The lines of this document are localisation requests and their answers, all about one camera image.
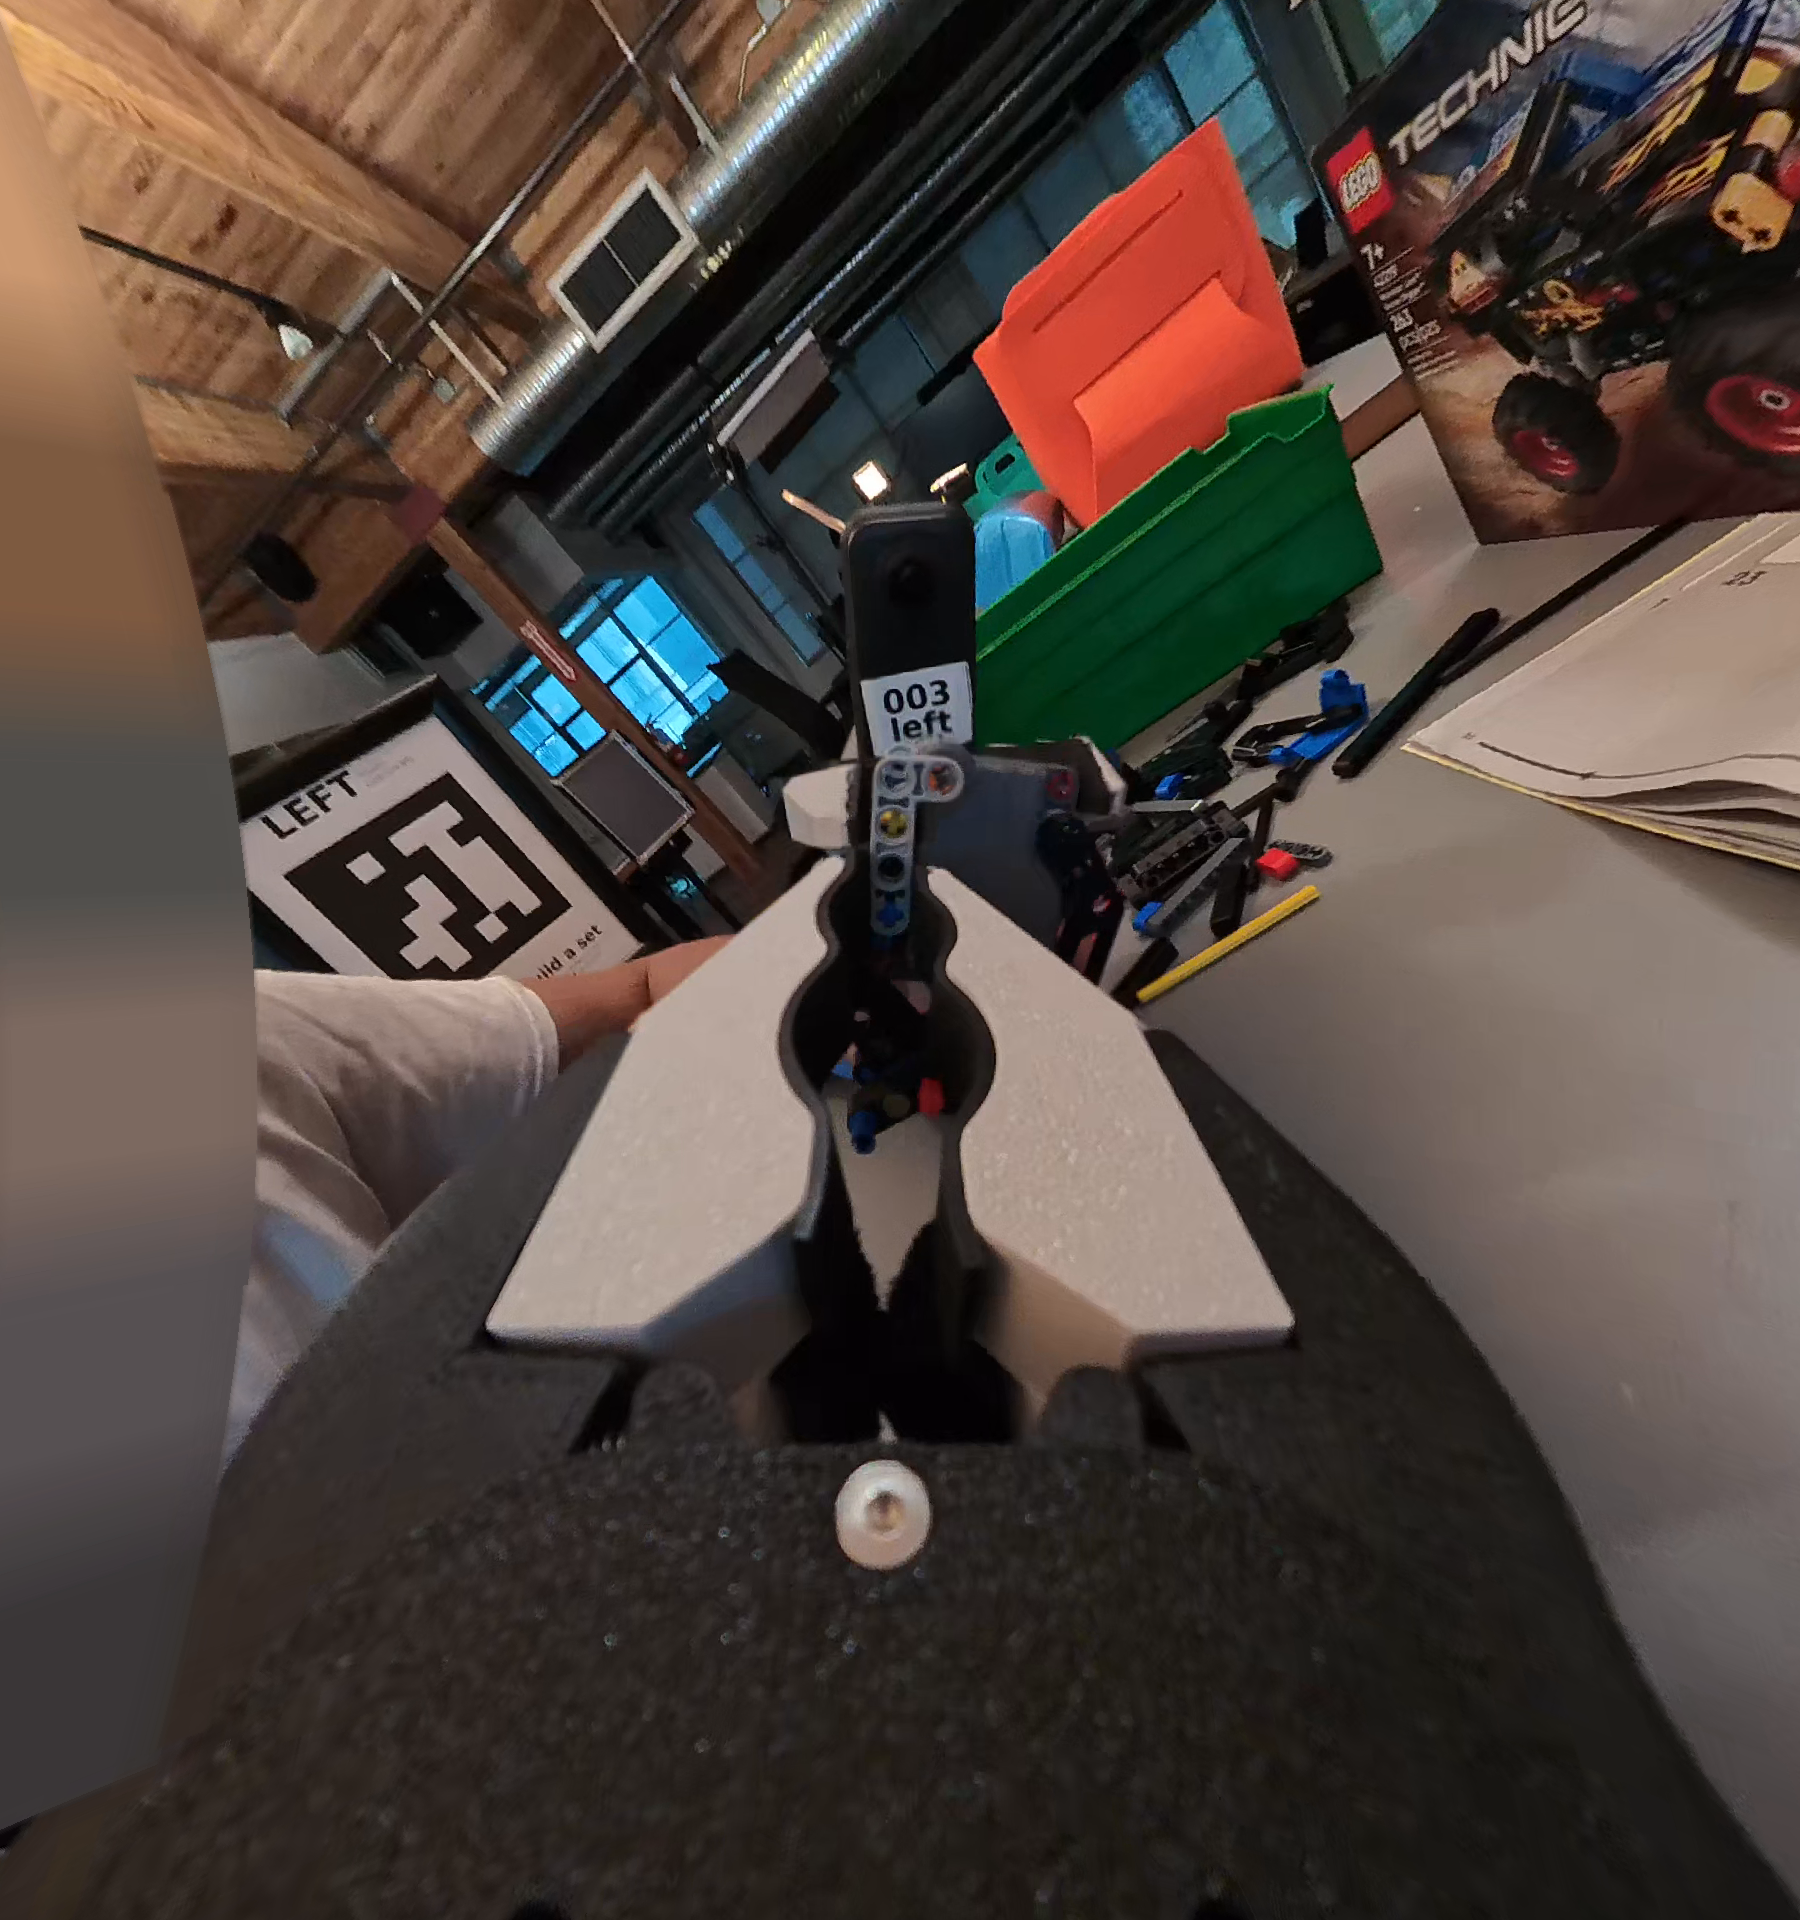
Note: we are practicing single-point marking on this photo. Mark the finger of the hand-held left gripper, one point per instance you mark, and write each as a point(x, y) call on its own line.
point(818, 814)
point(1098, 776)

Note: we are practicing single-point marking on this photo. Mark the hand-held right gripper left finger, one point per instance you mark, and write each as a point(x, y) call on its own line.
point(660, 1185)

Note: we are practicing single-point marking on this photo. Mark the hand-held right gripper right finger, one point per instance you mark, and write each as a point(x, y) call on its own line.
point(1126, 1185)

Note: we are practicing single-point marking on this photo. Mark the grey black toy brick model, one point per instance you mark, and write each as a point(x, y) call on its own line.
point(1021, 841)

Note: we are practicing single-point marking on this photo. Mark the person's left forearm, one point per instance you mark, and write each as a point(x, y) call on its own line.
point(615, 999)

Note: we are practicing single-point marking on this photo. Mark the monster truck toy set box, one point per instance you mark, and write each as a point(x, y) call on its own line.
point(1635, 257)

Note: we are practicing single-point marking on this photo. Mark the pile of large toy beams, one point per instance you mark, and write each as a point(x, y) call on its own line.
point(1199, 841)

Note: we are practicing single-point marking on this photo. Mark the dark monitor screen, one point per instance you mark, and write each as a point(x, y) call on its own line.
point(626, 794)

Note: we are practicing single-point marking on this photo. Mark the green plastic bin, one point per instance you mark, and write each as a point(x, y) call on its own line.
point(1186, 601)

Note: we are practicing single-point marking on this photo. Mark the yellow toy axle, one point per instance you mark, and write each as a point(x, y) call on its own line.
point(1231, 942)

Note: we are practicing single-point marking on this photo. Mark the paned window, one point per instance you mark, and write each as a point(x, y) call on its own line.
point(623, 660)

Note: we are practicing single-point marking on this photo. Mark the person's white shirt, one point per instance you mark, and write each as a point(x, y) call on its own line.
point(375, 1111)

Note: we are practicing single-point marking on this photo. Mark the black toy beam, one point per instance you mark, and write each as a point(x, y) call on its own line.
point(1418, 690)

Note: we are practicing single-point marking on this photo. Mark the orange plastic bin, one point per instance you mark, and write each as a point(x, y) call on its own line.
point(1140, 331)

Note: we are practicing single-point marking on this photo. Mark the white vent grille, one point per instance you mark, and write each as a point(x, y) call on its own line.
point(623, 258)

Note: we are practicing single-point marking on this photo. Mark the thin black toy axle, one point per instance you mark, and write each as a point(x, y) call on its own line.
point(1591, 583)

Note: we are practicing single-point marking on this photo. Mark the open instruction booklet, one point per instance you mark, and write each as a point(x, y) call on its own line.
point(1666, 706)

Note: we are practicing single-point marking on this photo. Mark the silver ventilation duct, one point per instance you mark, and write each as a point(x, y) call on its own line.
point(781, 150)

